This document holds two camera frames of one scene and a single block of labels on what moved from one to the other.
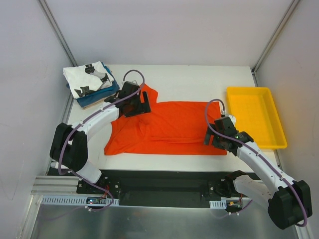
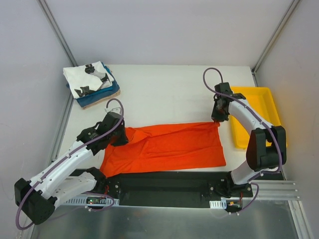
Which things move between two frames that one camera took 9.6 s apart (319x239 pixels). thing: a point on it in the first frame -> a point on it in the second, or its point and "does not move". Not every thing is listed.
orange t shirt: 171,128 -> 171,147
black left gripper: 139,107 -> 120,137
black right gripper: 214,139 -> 218,114
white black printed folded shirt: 83,79 does not move
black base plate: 156,188 does not move
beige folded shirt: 97,102 does not move
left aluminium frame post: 57,31 does not move
